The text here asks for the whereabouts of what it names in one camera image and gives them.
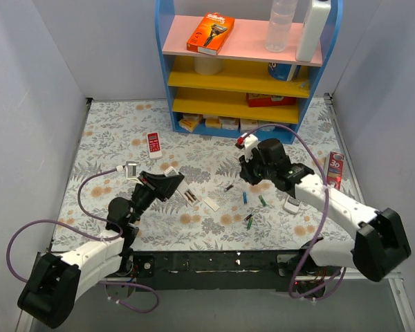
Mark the white remote control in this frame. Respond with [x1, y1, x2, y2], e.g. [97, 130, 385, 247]
[164, 166, 199, 206]

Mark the white battery cover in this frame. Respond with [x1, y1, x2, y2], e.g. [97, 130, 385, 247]
[203, 197, 220, 212]

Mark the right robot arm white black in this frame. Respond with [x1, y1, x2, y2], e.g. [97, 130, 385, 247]
[236, 135, 412, 282]

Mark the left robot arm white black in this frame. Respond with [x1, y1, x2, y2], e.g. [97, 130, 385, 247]
[17, 172, 185, 329]

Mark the red white small remote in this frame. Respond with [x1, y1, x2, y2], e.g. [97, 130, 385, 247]
[147, 132, 163, 160]

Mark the grey remote with buttons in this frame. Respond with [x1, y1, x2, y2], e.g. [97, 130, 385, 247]
[283, 196, 302, 215]

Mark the black battery upper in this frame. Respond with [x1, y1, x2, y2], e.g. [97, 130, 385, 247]
[224, 185, 234, 192]

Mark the green battery right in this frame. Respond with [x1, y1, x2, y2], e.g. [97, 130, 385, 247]
[258, 195, 267, 207]

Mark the white red small box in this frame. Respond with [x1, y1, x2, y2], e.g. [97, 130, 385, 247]
[239, 119, 258, 133]

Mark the teal white small box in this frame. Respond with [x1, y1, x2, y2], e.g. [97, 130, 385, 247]
[258, 121, 275, 131]

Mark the floral table mat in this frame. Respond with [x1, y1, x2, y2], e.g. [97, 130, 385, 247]
[50, 97, 371, 252]

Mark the white small box centre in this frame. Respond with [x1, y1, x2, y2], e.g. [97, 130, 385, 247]
[219, 117, 239, 130]

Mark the yellow white small box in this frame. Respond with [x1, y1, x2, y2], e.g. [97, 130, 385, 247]
[205, 118, 222, 129]

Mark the orange yellow small box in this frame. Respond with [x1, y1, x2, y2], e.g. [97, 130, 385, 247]
[178, 116, 203, 133]

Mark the red box on shelf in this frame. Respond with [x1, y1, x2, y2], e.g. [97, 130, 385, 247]
[246, 93, 297, 107]

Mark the red toothpaste box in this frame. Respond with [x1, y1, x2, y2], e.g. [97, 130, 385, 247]
[324, 151, 345, 190]

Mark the blue shelf unit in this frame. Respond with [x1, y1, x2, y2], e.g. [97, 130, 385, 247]
[155, 1, 343, 144]

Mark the black base bar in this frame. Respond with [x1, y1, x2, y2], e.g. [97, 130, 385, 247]
[108, 249, 303, 292]

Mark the blue white round container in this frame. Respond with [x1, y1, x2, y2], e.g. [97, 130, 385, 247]
[268, 62, 301, 82]

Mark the white paper roll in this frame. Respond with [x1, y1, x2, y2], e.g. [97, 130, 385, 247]
[194, 57, 223, 75]

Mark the orange razor box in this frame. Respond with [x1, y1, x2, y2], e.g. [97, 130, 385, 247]
[186, 12, 235, 56]

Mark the clear plastic bottle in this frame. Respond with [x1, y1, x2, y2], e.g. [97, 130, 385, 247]
[265, 0, 297, 53]

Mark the white tall bottle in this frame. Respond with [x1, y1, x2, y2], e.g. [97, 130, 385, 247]
[296, 0, 331, 62]

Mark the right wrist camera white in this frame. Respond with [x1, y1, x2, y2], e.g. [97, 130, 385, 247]
[235, 133, 259, 162]

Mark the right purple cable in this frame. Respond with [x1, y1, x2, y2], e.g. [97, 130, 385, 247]
[240, 123, 347, 301]

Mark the aluminium rail frame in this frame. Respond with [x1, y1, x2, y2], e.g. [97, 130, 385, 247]
[15, 91, 415, 332]

